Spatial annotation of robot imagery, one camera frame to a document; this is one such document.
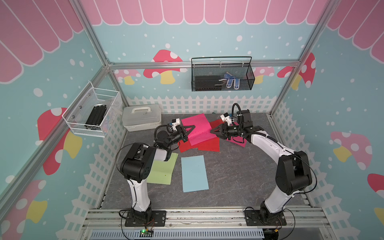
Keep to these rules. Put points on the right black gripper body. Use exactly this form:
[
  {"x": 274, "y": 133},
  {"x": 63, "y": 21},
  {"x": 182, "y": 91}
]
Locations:
[{"x": 229, "y": 131}]

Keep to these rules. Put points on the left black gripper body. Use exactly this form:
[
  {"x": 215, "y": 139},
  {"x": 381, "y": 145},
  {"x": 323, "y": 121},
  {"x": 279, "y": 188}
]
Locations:
[{"x": 179, "y": 137}]

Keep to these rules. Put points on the magenta paper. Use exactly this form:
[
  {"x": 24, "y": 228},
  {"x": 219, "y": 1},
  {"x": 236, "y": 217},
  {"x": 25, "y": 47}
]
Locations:
[
  {"x": 238, "y": 141},
  {"x": 202, "y": 130}
]

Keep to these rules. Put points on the blue paper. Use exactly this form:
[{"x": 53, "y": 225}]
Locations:
[{"x": 194, "y": 175}]

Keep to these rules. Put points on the large green paper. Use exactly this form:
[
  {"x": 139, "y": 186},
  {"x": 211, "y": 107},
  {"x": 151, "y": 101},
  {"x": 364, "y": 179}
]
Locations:
[{"x": 161, "y": 172}]

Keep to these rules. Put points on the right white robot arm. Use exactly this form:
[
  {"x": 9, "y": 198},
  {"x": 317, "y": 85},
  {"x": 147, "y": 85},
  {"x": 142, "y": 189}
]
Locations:
[{"x": 293, "y": 174}]

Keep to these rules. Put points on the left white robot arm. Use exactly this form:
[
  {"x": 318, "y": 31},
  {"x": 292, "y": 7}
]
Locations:
[{"x": 136, "y": 167}]

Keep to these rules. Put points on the red paper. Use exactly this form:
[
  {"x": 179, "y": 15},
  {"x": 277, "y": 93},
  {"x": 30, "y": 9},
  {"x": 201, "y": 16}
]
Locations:
[
  {"x": 212, "y": 145},
  {"x": 216, "y": 123},
  {"x": 185, "y": 146}
]

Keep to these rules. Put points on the black box in mesh basket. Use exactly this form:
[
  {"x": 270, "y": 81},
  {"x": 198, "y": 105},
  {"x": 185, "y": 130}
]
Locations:
[{"x": 208, "y": 83}]

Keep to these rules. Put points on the white plastic storage box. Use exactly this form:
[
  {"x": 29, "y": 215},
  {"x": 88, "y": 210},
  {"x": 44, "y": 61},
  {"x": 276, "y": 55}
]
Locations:
[{"x": 144, "y": 117}]

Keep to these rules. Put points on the blue white item in basket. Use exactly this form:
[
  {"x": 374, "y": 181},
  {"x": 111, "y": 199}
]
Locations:
[{"x": 230, "y": 82}]

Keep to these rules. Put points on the green lit circuit board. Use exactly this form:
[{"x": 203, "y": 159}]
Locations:
[{"x": 146, "y": 233}]

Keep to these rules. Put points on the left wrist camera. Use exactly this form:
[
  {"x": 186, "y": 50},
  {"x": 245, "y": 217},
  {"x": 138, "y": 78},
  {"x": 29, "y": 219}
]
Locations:
[{"x": 176, "y": 122}]

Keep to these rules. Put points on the black mesh wall basket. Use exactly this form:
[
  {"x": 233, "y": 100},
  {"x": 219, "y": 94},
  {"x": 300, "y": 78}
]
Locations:
[{"x": 239, "y": 66}]

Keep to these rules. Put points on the black block in wire basket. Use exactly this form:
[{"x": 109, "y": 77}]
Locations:
[{"x": 96, "y": 117}]

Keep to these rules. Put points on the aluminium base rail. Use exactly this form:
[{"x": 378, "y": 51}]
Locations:
[{"x": 301, "y": 223}]

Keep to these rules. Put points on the white wire wall basket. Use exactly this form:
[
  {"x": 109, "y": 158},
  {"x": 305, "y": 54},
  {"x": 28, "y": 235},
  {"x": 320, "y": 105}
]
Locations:
[{"x": 78, "y": 112}]

